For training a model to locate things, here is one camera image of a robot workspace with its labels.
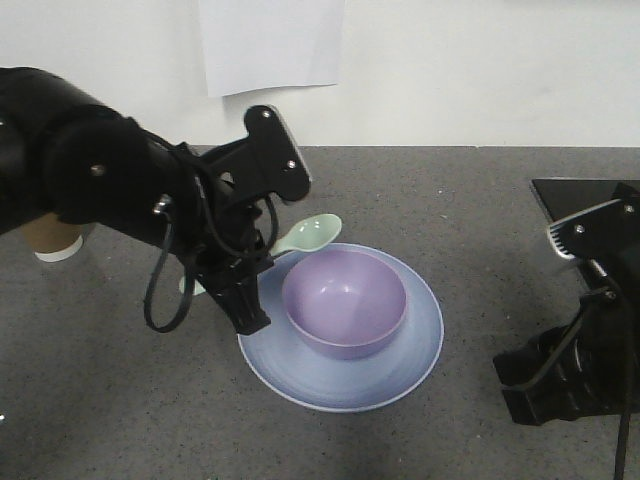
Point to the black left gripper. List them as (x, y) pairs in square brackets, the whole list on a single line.
[(238, 237)]

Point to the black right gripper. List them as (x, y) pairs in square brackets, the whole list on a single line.
[(589, 367)]

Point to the lilac plastic bowl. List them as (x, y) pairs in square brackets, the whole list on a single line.
[(345, 303)]

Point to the mint green spoon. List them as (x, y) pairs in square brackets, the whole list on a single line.
[(308, 235)]

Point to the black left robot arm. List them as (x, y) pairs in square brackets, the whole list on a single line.
[(65, 152)]

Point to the light blue plate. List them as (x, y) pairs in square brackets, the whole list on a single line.
[(291, 368)]

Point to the brown paper cup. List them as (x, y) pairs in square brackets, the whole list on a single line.
[(52, 240)]

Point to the white paper sheet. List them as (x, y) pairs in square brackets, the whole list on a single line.
[(254, 45)]

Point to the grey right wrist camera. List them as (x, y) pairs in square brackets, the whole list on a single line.
[(599, 231)]

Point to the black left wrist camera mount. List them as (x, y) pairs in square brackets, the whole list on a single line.
[(266, 161)]

